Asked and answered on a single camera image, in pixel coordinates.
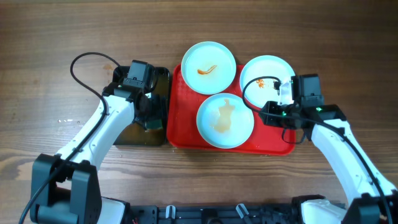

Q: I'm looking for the black cable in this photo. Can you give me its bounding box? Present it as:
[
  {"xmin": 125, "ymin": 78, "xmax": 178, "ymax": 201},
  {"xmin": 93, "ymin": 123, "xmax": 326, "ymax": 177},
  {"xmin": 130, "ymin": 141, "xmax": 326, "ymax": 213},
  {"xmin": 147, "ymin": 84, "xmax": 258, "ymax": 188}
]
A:
[
  {"xmin": 241, "ymin": 76, "xmax": 392, "ymax": 224},
  {"xmin": 18, "ymin": 52, "xmax": 122, "ymax": 224}
]

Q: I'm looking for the green yellow sponge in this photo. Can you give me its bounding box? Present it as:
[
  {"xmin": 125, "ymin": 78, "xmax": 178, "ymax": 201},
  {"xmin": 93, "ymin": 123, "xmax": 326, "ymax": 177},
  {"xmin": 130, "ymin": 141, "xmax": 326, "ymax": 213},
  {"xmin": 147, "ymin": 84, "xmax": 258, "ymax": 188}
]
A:
[{"xmin": 145, "ymin": 119, "xmax": 164, "ymax": 130}]

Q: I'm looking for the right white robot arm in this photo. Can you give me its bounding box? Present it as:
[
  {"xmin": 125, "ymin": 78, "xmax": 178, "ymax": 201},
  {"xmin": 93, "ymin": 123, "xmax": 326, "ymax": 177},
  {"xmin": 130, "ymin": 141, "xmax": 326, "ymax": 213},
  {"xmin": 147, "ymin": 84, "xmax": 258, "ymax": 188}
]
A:
[{"xmin": 259, "ymin": 101, "xmax": 397, "ymax": 223}]

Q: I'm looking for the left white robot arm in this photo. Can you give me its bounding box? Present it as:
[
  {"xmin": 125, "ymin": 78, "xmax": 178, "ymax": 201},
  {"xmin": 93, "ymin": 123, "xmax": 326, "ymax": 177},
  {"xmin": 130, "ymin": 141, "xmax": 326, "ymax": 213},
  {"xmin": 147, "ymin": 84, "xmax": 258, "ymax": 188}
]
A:
[{"xmin": 23, "ymin": 94, "xmax": 167, "ymax": 223}]

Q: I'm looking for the white plate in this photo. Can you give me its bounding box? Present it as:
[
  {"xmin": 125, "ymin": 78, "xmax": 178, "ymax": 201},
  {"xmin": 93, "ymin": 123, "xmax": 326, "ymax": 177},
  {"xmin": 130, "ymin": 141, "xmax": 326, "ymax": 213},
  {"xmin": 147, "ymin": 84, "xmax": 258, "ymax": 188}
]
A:
[
  {"xmin": 181, "ymin": 41, "xmax": 237, "ymax": 95},
  {"xmin": 196, "ymin": 93, "xmax": 254, "ymax": 149},
  {"xmin": 239, "ymin": 55, "xmax": 295, "ymax": 108}
]

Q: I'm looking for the red plastic tray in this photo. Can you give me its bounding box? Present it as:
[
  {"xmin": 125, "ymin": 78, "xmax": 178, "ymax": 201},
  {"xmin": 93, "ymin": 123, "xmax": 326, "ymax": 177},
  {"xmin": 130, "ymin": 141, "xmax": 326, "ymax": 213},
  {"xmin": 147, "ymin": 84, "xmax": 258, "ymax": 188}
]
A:
[{"xmin": 167, "ymin": 65, "xmax": 296, "ymax": 156}]

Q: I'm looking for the left black cable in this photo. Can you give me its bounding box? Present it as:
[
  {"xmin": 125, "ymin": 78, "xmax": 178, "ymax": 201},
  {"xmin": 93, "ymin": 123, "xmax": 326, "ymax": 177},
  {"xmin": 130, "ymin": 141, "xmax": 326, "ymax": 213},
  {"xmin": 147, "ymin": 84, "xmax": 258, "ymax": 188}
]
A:
[{"xmin": 18, "ymin": 52, "xmax": 122, "ymax": 224}]

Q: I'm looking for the right black cable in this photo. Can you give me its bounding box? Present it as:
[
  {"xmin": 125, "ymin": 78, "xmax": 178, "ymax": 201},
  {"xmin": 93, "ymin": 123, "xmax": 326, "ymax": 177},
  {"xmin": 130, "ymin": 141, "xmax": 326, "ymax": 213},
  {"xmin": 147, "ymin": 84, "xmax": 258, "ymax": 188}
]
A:
[{"xmin": 241, "ymin": 76, "xmax": 392, "ymax": 224}]

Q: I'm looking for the black water basin tray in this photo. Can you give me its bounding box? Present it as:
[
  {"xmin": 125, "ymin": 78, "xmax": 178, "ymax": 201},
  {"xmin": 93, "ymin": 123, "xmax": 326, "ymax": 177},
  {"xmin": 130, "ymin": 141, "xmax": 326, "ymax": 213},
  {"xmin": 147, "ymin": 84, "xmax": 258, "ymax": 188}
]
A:
[{"xmin": 114, "ymin": 67, "xmax": 172, "ymax": 146}]

